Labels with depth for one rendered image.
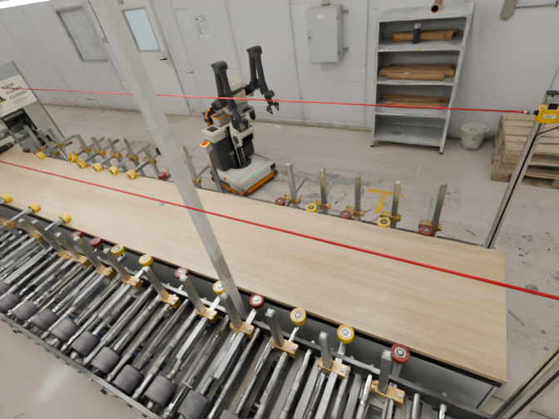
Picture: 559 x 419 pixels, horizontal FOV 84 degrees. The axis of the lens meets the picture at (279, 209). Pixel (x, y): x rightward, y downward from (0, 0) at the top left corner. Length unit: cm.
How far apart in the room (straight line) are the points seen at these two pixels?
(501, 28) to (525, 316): 288
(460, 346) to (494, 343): 14
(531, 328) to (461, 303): 123
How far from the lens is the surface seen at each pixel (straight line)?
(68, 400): 320
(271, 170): 403
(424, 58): 449
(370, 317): 169
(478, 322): 178
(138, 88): 112
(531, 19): 443
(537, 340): 296
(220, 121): 381
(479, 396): 190
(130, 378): 192
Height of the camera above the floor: 237
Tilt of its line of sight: 41 degrees down
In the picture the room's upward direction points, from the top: 12 degrees counter-clockwise
